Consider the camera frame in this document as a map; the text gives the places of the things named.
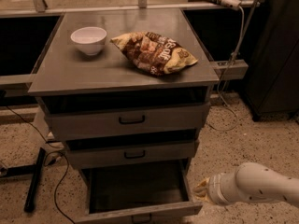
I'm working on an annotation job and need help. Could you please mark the brown yellow chip bag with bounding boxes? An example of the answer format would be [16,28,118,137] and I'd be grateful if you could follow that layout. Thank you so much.
[110,32,198,77]

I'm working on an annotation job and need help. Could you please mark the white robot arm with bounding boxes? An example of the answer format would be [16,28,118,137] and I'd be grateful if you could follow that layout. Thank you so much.
[193,162,299,207]

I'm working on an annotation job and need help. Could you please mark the white power cable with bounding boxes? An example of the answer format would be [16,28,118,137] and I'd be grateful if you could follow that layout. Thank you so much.
[206,5,250,133]

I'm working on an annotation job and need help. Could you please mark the grey middle drawer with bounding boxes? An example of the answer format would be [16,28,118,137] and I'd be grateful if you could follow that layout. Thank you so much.
[64,130,198,169]

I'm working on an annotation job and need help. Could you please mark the dark cabinet on right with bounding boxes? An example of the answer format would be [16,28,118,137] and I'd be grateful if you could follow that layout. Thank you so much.
[242,0,299,121]

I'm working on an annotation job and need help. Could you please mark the white ceramic bowl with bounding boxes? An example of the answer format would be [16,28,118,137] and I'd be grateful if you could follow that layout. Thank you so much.
[70,27,107,56]

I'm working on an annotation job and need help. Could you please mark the black floor cable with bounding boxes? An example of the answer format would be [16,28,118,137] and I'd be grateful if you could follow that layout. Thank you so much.
[5,105,77,224]

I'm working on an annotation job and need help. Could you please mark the grey bottom drawer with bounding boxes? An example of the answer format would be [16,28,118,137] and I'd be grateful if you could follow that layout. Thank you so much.
[75,161,202,224]

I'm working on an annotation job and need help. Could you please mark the black metal floor bar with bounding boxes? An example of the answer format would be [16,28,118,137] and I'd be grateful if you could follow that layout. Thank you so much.
[24,147,46,213]

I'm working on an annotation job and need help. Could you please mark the grey top drawer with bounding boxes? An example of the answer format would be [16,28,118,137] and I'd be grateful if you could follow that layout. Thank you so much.
[44,88,210,141]

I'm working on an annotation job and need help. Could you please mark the grey drawer cabinet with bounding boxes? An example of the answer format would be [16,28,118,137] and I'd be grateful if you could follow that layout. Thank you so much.
[29,8,218,224]

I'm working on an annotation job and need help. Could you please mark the grey drawer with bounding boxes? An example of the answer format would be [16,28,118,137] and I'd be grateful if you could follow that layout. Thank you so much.
[44,88,210,141]
[75,161,202,224]
[64,130,198,169]

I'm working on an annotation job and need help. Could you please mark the grey metal frame rail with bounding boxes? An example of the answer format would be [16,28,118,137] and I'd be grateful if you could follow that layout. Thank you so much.
[211,60,249,80]

